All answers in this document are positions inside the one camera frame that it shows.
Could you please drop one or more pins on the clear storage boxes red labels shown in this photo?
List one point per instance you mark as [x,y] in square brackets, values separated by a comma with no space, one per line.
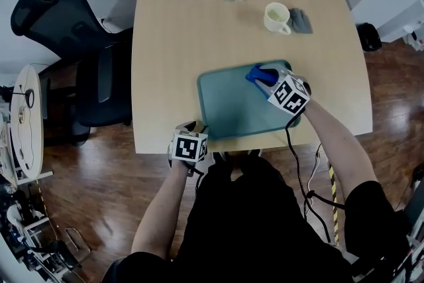
[415,39]

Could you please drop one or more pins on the blue cloth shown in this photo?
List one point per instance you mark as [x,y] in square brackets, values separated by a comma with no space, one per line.
[256,74]

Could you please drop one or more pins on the person's black clothing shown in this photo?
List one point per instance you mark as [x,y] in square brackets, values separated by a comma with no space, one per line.
[251,235]

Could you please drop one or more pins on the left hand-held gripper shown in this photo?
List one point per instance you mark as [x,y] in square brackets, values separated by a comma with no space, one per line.
[189,147]

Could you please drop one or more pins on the black waste bin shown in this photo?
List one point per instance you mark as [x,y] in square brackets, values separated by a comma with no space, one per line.
[368,37]

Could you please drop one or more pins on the cream mug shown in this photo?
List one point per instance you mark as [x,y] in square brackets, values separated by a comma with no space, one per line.
[275,18]

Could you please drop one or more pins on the grey metal floor frame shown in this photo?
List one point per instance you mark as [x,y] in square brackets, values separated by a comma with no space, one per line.
[77,243]

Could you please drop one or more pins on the round white side table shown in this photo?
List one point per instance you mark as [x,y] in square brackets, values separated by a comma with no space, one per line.
[33,142]

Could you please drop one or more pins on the black mesh office chair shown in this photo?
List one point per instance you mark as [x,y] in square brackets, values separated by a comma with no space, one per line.
[92,92]

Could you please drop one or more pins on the white shelf unit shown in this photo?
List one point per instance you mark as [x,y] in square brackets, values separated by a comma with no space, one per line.
[397,20]

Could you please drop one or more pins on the teal plastic tray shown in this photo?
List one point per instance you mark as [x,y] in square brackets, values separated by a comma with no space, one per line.
[232,102]

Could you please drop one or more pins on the person's left forearm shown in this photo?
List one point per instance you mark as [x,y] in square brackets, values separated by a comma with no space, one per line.
[162,208]

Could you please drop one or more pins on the person's right shoe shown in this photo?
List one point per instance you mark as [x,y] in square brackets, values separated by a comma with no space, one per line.
[255,153]

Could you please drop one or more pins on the grey cloth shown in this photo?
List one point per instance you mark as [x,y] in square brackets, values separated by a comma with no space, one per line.
[300,21]

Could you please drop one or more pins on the person's left shoe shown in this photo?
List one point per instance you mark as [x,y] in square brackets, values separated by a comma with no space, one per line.
[220,156]

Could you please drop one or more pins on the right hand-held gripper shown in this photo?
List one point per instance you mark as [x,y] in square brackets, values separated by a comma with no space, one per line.
[289,94]

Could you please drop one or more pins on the person's shoe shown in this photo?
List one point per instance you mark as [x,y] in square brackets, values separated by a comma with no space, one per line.
[220,156]
[255,153]

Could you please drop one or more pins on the person's right forearm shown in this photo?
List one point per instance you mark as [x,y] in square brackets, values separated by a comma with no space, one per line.
[341,149]

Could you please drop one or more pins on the yellow black striped tape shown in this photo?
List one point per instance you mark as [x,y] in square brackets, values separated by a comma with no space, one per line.
[44,205]
[334,202]

